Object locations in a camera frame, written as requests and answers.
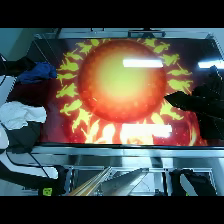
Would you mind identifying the white garment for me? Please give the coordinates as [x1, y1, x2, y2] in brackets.
[0, 100, 48, 131]

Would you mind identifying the blue T-shirt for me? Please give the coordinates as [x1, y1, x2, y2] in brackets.
[17, 61, 58, 85]

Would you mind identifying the maroon garment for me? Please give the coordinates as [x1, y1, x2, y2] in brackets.
[7, 81, 48, 105]

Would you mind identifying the dark grey garment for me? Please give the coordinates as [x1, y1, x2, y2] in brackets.
[5, 120, 43, 155]

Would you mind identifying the black cable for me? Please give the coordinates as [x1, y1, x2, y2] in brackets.
[27, 149, 54, 181]

